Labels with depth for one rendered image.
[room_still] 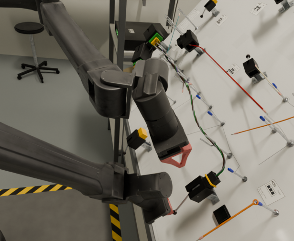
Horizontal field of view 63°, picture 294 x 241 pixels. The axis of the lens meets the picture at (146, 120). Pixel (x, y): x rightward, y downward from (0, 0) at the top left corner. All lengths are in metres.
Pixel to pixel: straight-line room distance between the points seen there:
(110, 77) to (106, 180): 0.20
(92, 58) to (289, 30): 0.66
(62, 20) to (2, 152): 0.37
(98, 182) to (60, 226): 1.42
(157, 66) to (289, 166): 0.41
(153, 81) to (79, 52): 0.16
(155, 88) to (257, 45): 0.59
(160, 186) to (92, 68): 0.28
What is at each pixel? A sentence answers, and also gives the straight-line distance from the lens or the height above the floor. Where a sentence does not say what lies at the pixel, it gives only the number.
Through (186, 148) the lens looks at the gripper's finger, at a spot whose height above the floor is 1.32.
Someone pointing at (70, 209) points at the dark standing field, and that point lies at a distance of 1.94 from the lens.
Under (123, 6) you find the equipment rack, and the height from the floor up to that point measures 1.32.
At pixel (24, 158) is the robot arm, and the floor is 1.39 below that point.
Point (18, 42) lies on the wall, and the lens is 3.98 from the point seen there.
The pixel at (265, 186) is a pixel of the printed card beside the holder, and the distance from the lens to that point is 0.69.
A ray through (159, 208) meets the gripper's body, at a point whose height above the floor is 1.10.
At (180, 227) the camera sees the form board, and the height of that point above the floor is 0.95.
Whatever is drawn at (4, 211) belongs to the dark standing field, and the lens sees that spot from 2.05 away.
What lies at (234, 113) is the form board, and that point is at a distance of 0.82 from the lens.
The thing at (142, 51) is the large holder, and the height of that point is 1.19.
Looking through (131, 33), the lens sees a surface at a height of 1.13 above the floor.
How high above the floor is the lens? 1.64
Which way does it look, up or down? 38 degrees down
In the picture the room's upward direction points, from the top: 8 degrees clockwise
